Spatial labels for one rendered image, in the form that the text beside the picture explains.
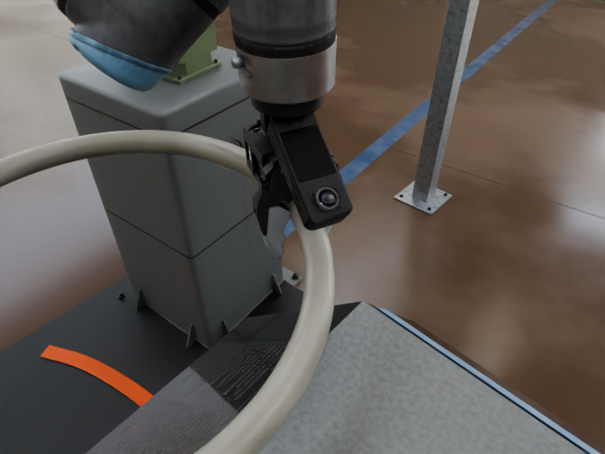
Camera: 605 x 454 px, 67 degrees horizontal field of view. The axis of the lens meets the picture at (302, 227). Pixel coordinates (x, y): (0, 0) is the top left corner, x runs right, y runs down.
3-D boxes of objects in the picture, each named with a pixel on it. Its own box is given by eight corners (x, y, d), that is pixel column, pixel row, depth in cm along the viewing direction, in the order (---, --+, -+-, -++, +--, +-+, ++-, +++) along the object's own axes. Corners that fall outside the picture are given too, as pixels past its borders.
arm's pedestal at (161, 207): (114, 300, 169) (24, 75, 114) (210, 230, 200) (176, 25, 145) (211, 370, 146) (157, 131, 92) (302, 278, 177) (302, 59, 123)
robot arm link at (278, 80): (355, 46, 39) (248, 68, 36) (352, 99, 42) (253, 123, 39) (310, 13, 45) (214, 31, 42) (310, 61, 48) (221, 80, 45)
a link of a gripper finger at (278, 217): (265, 232, 60) (275, 173, 54) (282, 263, 56) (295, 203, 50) (241, 236, 58) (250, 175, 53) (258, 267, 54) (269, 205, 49)
